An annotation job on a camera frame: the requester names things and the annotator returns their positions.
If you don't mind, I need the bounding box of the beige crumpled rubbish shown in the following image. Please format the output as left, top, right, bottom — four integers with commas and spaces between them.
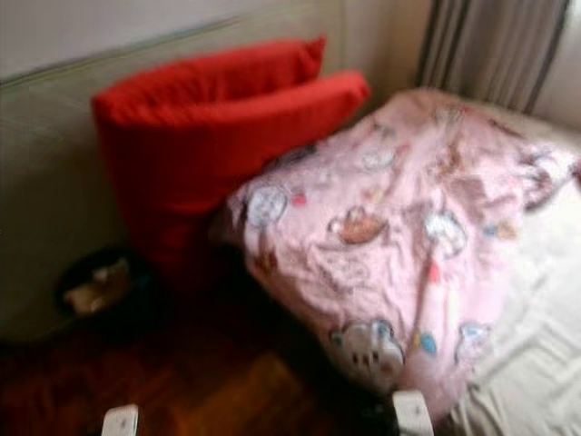
65, 259, 133, 316

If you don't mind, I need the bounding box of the grey striped curtain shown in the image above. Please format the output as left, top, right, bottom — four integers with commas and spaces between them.
416, 0, 573, 114

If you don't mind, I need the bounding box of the large red cushion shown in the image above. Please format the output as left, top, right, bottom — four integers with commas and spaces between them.
93, 36, 328, 124
95, 70, 371, 282

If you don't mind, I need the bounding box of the beige sheeted bed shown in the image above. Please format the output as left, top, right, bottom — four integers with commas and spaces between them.
445, 104, 581, 436

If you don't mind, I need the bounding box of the pink cartoon print blanket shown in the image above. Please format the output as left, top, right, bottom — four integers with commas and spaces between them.
209, 86, 581, 423

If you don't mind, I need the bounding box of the black round bin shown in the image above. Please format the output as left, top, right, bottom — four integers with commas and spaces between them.
54, 247, 155, 337

